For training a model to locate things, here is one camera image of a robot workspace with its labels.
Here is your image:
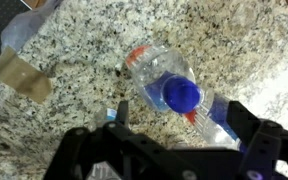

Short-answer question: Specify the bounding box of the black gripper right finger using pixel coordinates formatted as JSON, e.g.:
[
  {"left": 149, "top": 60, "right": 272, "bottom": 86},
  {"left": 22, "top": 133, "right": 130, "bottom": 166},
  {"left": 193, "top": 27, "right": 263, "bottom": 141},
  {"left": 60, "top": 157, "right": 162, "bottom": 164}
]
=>
[{"left": 227, "top": 101, "right": 282, "bottom": 180}]

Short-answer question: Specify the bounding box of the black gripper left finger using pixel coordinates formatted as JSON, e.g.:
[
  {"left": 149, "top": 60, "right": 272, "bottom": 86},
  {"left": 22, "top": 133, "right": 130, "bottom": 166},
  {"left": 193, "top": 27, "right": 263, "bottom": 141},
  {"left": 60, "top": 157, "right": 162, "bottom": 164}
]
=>
[{"left": 103, "top": 101, "right": 158, "bottom": 180}]

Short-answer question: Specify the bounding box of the clear water bottle blue cap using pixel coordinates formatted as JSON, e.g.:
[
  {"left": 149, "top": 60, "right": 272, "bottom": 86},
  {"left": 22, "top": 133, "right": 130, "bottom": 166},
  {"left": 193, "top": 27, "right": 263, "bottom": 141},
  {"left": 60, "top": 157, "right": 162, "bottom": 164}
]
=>
[{"left": 183, "top": 88, "right": 248, "bottom": 154}]

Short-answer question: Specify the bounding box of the water bottle with red label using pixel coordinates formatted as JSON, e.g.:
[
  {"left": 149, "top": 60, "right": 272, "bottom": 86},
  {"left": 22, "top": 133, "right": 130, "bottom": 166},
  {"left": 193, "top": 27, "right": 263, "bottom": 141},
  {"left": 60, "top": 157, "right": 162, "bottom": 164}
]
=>
[{"left": 125, "top": 45, "right": 202, "bottom": 114}]

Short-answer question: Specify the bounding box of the clear plastic bag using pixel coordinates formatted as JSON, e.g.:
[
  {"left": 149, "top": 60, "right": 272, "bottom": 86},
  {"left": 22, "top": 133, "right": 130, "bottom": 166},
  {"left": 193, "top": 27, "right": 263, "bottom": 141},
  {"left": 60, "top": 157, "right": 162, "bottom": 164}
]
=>
[{"left": 1, "top": 0, "right": 63, "bottom": 51}]

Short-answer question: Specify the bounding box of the beige masking tape strip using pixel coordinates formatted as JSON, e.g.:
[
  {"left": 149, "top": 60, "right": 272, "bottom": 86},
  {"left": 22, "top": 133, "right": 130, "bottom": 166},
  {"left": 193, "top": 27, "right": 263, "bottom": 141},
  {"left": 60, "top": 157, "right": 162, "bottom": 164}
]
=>
[{"left": 0, "top": 46, "right": 52, "bottom": 104}]

